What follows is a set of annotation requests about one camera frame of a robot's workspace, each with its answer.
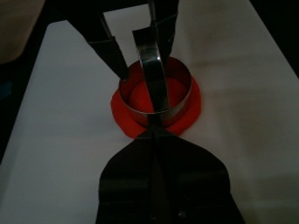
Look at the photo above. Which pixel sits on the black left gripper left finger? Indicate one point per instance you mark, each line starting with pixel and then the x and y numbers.
pixel 125 186

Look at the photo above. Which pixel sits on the blue tape piece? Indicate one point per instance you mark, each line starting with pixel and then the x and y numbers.
pixel 5 90

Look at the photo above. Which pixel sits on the beige rounded container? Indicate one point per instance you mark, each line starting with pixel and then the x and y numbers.
pixel 18 26

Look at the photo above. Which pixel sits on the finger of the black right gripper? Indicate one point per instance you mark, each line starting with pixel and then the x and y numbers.
pixel 166 23
pixel 95 29

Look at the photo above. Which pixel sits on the round red dough disc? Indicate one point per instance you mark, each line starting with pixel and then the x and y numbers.
pixel 138 96

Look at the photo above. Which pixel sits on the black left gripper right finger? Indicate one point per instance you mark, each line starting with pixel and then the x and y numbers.
pixel 198 186

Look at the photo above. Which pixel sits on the round metal dough cutter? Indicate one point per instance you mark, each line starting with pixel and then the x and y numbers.
pixel 154 75

